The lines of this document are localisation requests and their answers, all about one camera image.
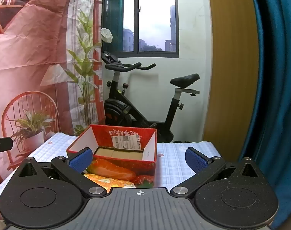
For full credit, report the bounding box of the blue checked tablecloth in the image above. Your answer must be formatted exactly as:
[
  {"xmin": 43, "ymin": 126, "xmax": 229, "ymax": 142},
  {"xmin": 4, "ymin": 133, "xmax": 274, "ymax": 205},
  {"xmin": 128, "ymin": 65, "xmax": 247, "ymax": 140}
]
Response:
[{"xmin": 0, "ymin": 132, "xmax": 223, "ymax": 202}]

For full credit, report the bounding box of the red cardboard box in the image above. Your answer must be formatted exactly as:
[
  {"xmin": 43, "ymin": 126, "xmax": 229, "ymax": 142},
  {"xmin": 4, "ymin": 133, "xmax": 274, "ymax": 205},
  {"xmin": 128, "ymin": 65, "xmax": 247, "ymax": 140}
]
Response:
[{"xmin": 66, "ymin": 125, "xmax": 158, "ymax": 188}]

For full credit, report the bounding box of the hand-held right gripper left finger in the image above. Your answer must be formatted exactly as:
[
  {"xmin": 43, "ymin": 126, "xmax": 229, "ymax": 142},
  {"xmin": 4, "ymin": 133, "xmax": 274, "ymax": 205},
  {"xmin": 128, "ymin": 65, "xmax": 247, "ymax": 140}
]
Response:
[{"xmin": 14, "ymin": 147, "xmax": 108, "ymax": 198}]

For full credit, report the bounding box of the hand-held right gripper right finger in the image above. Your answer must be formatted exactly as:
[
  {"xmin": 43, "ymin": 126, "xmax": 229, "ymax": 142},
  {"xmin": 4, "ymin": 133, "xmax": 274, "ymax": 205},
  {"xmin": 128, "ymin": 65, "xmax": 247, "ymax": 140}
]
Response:
[{"xmin": 171, "ymin": 147, "xmax": 265, "ymax": 199}]

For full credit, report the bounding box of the black exercise bike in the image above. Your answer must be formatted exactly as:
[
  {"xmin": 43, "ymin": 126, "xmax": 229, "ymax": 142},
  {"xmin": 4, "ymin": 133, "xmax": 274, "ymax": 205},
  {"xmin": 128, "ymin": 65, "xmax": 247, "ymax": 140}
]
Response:
[{"xmin": 101, "ymin": 50, "xmax": 201, "ymax": 144}]

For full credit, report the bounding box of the printed backdrop cloth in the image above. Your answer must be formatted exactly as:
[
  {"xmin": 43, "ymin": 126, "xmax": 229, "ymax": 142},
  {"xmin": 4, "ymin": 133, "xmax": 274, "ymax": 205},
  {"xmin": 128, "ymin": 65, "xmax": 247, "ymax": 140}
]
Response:
[{"xmin": 0, "ymin": 0, "xmax": 107, "ymax": 190}]

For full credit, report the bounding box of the dark framed window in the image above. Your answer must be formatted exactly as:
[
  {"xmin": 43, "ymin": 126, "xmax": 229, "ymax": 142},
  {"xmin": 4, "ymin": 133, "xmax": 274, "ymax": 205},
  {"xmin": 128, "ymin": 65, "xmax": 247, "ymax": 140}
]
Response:
[{"xmin": 101, "ymin": 0, "xmax": 179, "ymax": 58}]

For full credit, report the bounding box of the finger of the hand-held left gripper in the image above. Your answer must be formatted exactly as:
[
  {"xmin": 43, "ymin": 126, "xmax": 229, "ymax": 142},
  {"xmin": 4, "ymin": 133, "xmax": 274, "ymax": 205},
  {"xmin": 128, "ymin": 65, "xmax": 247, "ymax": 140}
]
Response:
[{"xmin": 0, "ymin": 137, "xmax": 14, "ymax": 152}]

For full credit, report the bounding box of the white plastic bag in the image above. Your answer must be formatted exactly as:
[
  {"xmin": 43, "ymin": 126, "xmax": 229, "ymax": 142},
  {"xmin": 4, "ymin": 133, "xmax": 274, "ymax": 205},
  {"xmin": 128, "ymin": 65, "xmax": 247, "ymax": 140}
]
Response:
[{"xmin": 101, "ymin": 28, "xmax": 113, "ymax": 43}]

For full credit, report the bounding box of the blue curtain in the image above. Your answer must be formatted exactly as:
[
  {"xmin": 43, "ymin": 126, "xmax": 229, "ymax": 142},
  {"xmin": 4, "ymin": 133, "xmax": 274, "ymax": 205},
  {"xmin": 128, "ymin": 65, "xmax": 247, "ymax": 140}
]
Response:
[{"xmin": 239, "ymin": 0, "xmax": 291, "ymax": 228}]

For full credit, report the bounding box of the yellow wooden panel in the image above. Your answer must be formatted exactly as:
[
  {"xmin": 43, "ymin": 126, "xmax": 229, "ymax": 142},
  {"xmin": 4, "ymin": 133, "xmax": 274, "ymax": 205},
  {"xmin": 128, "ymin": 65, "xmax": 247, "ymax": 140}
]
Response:
[{"xmin": 204, "ymin": 0, "xmax": 260, "ymax": 146}]

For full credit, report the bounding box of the yellow patterned cloth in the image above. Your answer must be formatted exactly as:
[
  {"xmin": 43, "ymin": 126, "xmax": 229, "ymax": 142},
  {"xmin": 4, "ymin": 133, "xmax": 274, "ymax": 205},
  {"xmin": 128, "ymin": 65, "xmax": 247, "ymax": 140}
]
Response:
[{"xmin": 83, "ymin": 172, "xmax": 137, "ymax": 193}]

